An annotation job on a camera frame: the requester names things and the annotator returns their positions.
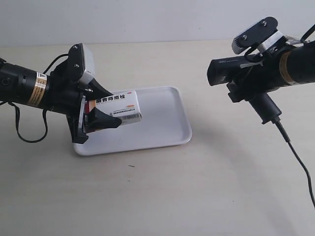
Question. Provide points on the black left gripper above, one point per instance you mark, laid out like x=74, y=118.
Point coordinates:
x=68, y=97

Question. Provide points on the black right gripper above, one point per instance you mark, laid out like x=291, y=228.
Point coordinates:
x=246, y=79

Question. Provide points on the black handheld barcode scanner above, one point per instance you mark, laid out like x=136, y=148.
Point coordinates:
x=262, y=103

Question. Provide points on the white red medicine box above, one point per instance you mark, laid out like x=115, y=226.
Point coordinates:
x=124, y=105

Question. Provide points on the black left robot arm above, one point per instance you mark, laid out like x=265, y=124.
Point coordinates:
x=19, y=85

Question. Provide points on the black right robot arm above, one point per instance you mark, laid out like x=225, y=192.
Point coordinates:
x=291, y=66

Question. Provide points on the white plastic tray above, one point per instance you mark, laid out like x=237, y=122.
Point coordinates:
x=164, y=123

